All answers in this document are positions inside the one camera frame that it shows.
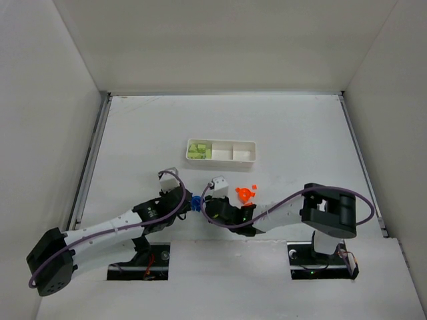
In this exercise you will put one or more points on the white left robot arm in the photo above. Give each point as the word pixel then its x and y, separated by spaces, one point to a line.
pixel 60 256

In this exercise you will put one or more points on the large green rectangular lego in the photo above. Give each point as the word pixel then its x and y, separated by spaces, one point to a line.
pixel 196 155

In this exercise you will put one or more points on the blue curved lego piece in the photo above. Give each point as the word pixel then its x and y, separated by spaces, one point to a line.
pixel 196 203

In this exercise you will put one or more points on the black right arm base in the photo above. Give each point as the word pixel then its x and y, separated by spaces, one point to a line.
pixel 306 264

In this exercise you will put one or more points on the white three-compartment tray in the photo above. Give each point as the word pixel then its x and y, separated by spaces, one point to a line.
pixel 225 153

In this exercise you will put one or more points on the orange funnel lego far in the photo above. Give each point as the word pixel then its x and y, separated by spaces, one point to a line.
pixel 244 194

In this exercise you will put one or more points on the green sloped lego piece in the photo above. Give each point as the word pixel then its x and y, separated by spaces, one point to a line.
pixel 193 149

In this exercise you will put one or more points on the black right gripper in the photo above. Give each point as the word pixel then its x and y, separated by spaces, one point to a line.
pixel 209 205

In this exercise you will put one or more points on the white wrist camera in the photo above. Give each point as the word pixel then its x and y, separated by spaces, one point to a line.
pixel 219 187
pixel 168 179

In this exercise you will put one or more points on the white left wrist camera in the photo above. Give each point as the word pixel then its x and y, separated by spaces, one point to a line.
pixel 168 179

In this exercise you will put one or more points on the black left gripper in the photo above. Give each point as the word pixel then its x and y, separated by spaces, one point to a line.
pixel 184 199

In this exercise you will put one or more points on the small green square lego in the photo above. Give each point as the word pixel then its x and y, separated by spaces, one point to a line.
pixel 201 148

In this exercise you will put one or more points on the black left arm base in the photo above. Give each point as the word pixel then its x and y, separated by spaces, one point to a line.
pixel 152 266

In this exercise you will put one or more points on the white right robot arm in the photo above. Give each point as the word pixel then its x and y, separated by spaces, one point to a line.
pixel 329 211

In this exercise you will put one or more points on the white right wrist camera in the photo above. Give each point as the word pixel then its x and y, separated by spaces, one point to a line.
pixel 219 187

